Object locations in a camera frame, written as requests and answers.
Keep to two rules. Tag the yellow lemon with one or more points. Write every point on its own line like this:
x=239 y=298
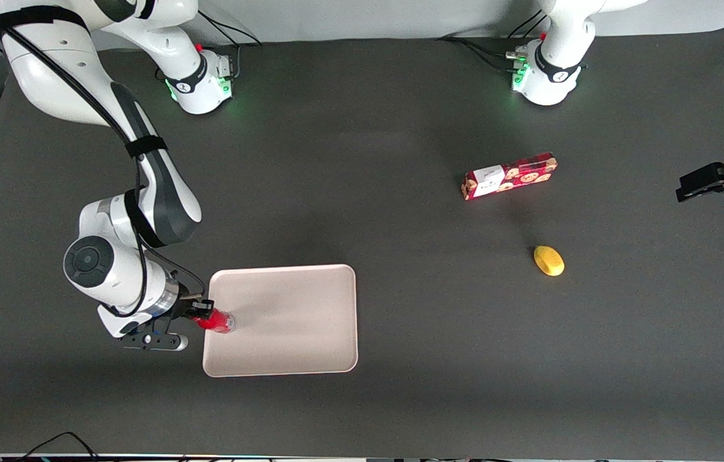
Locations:
x=549 y=260

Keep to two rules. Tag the dark grey table mat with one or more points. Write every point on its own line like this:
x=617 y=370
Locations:
x=400 y=192

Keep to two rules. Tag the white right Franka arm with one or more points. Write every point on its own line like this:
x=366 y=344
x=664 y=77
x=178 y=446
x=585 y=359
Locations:
x=163 y=192

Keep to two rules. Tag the red coke bottle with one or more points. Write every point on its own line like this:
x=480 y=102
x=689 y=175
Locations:
x=221 y=321

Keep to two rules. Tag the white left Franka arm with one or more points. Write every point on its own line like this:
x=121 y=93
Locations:
x=558 y=45

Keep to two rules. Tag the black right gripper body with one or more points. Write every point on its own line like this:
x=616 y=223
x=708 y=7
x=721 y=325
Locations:
x=183 y=309

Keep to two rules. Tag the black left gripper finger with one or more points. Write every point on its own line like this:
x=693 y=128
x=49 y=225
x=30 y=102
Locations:
x=703 y=174
x=699 y=192

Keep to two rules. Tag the red cookie box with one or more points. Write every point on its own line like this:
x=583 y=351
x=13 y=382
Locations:
x=509 y=177

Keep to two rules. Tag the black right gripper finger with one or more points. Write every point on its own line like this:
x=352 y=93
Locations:
x=204 y=305
x=196 y=316

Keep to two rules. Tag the beige rectangular tray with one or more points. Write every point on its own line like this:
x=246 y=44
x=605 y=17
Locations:
x=291 y=321

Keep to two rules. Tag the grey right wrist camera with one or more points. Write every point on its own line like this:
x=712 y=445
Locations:
x=160 y=342

